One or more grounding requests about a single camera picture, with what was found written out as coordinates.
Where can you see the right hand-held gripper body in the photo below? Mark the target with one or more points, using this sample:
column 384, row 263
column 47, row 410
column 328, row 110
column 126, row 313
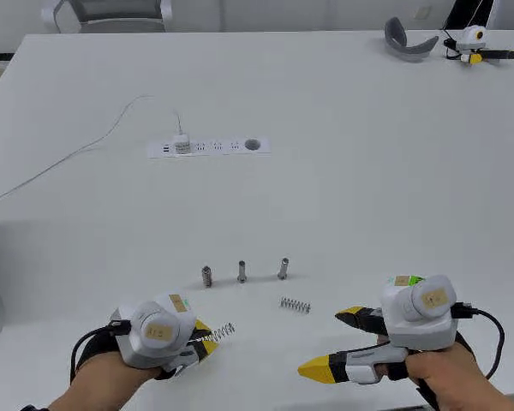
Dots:
column 415, row 321

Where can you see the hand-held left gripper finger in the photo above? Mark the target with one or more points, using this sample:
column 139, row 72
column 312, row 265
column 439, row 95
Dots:
column 203, row 350
column 203, row 327

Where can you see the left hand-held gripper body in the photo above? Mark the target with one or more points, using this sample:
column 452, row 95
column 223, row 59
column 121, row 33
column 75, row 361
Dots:
column 152, row 329

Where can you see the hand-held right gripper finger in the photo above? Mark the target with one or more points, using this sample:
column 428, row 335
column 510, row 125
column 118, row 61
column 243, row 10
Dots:
column 364, row 321
column 351, row 366

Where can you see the small metal coil spring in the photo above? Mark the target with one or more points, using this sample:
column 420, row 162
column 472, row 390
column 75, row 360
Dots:
column 295, row 305
column 222, row 331
column 207, row 277

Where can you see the person's right hand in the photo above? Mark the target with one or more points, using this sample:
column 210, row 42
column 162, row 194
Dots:
column 454, row 381

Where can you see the person's left hand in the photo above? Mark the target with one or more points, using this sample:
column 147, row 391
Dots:
column 107, row 385

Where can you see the white power strip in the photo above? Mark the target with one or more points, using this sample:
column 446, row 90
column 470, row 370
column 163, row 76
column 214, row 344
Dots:
column 214, row 147

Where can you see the white charger plug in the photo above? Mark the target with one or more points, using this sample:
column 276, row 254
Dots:
column 181, row 144

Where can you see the spare white hand-held gripper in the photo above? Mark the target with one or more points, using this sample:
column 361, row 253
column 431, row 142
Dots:
column 473, row 40

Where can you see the black flat panel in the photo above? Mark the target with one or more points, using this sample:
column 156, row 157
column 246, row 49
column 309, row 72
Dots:
column 469, row 13

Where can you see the grey office chair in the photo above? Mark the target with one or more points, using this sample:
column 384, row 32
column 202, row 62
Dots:
column 107, row 13

